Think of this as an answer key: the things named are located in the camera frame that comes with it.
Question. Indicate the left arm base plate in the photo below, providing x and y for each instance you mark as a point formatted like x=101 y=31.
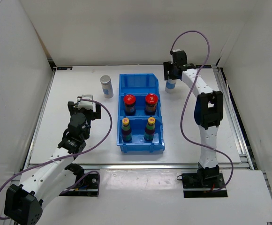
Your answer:
x=87 y=187

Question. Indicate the right side aluminium rail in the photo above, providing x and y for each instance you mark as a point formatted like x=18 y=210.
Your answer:
x=235 y=124

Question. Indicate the silver-capped spice shaker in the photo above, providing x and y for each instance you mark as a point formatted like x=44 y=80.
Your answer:
x=170 y=85
x=106 y=86

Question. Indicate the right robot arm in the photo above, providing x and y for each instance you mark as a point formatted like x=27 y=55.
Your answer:
x=208 y=112

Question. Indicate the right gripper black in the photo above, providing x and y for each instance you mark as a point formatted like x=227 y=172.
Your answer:
x=167 y=66

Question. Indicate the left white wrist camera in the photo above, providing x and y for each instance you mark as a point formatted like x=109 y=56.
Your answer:
x=82 y=104

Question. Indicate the blue bin far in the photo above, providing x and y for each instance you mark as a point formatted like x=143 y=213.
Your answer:
x=138 y=84

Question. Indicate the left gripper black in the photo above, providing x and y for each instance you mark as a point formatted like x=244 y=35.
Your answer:
x=73 y=108

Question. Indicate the blue bin middle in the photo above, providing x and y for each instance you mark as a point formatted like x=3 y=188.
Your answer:
x=139 y=106

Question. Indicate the blue bin near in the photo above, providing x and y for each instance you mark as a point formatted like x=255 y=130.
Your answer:
x=138 y=142

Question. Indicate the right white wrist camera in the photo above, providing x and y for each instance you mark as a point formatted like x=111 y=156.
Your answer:
x=174 y=55

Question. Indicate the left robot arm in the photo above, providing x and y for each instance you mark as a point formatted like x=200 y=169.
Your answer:
x=59 y=175

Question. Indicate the yellow-cap sauce bottle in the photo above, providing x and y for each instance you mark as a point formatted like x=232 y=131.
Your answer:
x=150 y=129
x=126 y=131

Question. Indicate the aluminium table edge rail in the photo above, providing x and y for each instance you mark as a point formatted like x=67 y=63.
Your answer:
x=159 y=166

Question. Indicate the left side aluminium rail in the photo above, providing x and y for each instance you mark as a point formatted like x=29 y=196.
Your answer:
x=27 y=101

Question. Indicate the blue bin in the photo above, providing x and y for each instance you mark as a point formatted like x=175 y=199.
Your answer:
x=138 y=84
x=139 y=106
x=138 y=142

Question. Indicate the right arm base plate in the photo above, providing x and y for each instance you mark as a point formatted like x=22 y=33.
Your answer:
x=192 y=187

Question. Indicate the left black corner label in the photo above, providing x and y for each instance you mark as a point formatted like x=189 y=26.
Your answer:
x=64 y=68

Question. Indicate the red-lid sauce jar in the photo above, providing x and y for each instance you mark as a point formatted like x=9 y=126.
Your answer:
x=151 y=101
x=129 y=104

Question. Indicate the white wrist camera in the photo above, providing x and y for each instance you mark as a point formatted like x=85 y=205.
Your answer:
x=82 y=104
x=174 y=55

